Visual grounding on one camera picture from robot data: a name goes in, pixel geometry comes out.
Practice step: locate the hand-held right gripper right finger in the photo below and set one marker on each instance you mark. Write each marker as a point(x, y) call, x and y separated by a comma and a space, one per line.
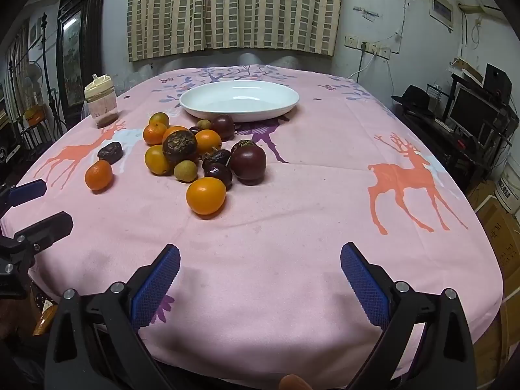
point(363, 284)

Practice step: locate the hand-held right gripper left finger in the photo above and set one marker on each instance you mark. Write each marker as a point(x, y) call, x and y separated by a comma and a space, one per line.
point(158, 284)

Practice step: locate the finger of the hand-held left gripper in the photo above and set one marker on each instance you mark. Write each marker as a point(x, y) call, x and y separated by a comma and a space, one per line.
point(26, 192)
point(48, 227)

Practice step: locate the small orange mandarin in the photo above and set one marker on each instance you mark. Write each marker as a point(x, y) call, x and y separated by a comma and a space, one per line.
point(208, 141)
point(153, 134)
point(174, 130)
point(98, 175)

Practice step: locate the large smooth orange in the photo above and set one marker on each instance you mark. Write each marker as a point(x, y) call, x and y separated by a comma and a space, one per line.
point(205, 196)

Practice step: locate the dark mangosteen with dry calyx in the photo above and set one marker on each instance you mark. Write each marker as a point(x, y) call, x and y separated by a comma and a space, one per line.
point(180, 147)

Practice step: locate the small yellow-orange kumquat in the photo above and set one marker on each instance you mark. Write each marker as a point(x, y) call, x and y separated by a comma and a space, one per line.
point(158, 119)

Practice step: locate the purple passion fruit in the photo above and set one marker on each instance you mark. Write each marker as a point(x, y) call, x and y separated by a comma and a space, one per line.
point(248, 163)

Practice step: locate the dark brown passion fruit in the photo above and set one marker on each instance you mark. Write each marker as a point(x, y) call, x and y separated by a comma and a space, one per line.
point(222, 126)

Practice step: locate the white oval plate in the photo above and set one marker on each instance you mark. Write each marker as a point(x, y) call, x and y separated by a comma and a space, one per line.
point(239, 99)

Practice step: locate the person's right hand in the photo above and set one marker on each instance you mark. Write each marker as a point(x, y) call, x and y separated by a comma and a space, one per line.
point(294, 384)

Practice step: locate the orange stool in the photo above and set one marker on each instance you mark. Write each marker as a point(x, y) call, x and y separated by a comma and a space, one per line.
point(33, 115)

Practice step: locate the pink deer print tablecloth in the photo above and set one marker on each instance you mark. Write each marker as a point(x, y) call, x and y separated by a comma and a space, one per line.
point(284, 219)

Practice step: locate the standing fan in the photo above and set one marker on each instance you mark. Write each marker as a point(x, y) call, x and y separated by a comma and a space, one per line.
point(33, 78)

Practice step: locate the plastic jar with cream lid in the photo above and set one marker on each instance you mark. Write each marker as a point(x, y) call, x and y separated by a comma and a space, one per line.
point(100, 103)

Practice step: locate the tan longan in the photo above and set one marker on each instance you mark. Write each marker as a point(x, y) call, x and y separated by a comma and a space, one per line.
point(185, 170)
point(203, 124)

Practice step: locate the black coat stand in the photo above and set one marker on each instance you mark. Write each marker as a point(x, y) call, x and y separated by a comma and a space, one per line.
point(45, 69)

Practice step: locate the cardboard box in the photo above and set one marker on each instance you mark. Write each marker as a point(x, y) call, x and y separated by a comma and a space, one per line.
point(501, 231)

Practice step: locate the dark framed picture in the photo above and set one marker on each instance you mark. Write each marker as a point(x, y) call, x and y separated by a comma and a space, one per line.
point(77, 53)

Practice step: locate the white bucket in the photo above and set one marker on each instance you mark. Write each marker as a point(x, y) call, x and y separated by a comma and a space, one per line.
point(510, 187)

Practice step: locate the black hat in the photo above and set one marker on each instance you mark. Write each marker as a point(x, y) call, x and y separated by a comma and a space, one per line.
point(415, 98)

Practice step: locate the computer monitor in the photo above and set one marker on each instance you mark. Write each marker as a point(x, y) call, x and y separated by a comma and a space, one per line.
point(471, 110)

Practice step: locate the black speaker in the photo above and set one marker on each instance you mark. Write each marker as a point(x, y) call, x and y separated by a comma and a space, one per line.
point(498, 77)

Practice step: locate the striped beige curtain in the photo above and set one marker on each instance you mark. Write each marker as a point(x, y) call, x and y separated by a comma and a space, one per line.
point(231, 8)

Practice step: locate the white wall socket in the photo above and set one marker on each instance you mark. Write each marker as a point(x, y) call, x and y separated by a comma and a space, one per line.
point(375, 48)
point(351, 40)

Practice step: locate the white framed wall panel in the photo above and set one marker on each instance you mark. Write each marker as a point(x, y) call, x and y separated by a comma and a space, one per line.
point(442, 8)

